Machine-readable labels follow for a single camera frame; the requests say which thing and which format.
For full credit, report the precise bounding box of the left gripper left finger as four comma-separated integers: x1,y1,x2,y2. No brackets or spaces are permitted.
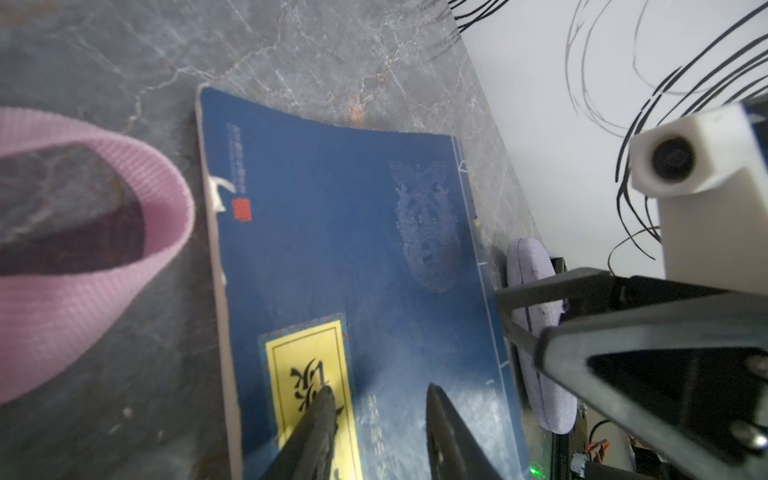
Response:
262,385,337,480

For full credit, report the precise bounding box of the lilac glasses case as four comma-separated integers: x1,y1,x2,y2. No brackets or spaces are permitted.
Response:
506,237,578,435

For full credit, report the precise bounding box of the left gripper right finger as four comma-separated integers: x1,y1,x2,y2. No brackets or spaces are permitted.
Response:
426,384,501,480

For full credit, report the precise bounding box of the pink student backpack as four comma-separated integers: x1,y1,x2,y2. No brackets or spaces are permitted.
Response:
0,106,197,406

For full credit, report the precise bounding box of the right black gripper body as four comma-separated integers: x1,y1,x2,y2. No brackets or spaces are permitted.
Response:
496,268,767,479

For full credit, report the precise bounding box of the blue book yellow label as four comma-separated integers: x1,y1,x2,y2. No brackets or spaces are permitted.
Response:
196,86,530,479

